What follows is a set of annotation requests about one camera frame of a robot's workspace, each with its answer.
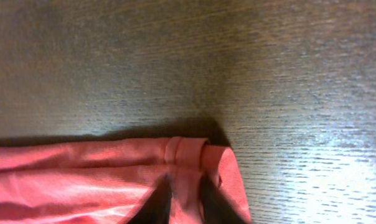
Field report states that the orange red t-shirt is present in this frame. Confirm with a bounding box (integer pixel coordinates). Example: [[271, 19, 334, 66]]
[[0, 137, 251, 223]]

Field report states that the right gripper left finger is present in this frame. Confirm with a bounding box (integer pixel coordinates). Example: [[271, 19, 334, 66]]
[[128, 175, 172, 224]]

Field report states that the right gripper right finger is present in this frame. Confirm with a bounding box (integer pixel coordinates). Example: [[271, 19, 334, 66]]
[[199, 175, 247, 224]]

